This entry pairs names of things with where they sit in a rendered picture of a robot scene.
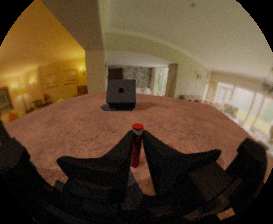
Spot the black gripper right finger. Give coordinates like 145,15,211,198
143,129,221,201

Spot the red peg with white band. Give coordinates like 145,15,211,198
132,123,143,168

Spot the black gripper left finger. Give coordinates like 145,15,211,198
56,129,133,204

